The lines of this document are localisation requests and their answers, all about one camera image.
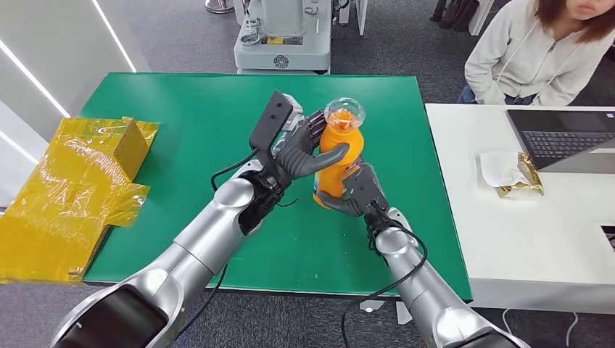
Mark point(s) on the orange plastic bottle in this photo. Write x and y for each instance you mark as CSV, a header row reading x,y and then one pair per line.
x,y
336,144

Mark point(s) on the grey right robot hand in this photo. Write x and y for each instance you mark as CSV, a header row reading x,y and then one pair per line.
x,y
365,192

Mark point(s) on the gold foil wrapper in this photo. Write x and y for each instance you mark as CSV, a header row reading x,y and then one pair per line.
x,y
531,177

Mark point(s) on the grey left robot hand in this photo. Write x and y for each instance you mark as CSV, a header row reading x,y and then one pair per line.
x,y
300,156

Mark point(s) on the white desk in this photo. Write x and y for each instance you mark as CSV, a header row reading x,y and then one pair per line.
x,y
528,240

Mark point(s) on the person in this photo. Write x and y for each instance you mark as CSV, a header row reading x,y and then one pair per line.
x,y
523,62

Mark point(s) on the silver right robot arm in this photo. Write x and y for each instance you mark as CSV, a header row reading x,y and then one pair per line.
x,y
427,298

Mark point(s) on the white furniture panel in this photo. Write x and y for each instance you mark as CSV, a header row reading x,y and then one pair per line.
x,y
480,17

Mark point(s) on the white furniture leg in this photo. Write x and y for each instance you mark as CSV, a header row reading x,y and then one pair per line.
x,y
358,14

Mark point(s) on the dark grey laptop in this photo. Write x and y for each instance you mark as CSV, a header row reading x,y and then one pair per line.
x,y
562,139

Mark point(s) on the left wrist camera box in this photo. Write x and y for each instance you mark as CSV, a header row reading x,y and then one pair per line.
x,y
274,120

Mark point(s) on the pale table foot bracket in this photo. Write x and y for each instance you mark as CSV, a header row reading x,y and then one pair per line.
x,y
370,306

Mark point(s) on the grey machine base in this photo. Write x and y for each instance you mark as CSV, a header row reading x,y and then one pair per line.
x,y
283,38

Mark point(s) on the dark shoes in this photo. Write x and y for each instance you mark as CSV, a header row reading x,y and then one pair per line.
x,y
454,12

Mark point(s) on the yellow wrapped cardboard box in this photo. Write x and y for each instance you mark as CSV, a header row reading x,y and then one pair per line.
x,y
67,201

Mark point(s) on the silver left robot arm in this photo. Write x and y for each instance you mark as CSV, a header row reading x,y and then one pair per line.
x,y
192,259

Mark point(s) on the white paper tissue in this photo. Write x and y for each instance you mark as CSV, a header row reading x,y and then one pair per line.
x,y
499,168

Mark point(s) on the chrome round stand base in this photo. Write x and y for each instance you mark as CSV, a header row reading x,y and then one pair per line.
x,y
220,6

